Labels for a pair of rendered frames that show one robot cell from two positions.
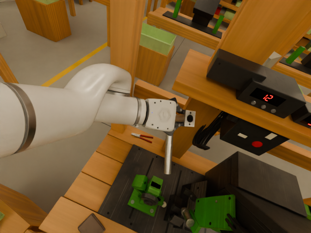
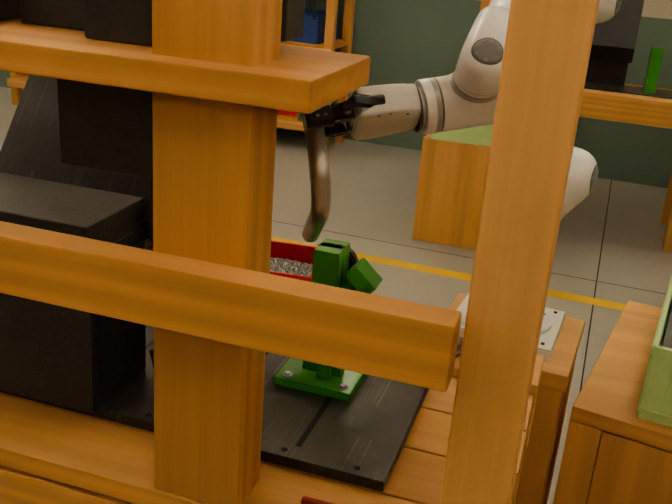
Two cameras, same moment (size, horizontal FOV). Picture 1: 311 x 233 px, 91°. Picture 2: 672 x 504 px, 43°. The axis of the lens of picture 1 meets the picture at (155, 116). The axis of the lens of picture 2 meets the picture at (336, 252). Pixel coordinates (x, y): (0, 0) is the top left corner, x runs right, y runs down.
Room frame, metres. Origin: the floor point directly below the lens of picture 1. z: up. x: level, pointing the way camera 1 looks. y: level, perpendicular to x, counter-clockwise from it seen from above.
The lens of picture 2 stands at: (1.59, 0.20, 1.71)
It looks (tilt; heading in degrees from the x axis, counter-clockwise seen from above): 21 degrees down; 192
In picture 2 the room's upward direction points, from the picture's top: 4 degrees clockwise
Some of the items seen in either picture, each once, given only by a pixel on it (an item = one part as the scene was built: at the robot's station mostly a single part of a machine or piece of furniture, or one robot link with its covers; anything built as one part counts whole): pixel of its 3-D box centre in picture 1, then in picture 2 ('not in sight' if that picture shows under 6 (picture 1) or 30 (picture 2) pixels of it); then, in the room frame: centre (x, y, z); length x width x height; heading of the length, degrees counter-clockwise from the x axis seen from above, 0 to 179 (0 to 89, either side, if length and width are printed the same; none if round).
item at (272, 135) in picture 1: (251, 126); (131, 113); (0.45, -0.36, 1.42); 0.17 x 0.12 x 0.15; 86
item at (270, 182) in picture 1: (244, 189); (46, 288); (0.36, -0.58, 1.07); 0.30 x 0.18 x 0.34; 86
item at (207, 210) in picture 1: (220, 215); not in sight; (0.17, -0.38, 1.17); 0.13 x 0.12 x 0.20; 86
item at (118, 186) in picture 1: (205, 213); (141, 356); (0.23, -0.46, 0.89); 1.10 x 0.42 x 0.02; 86
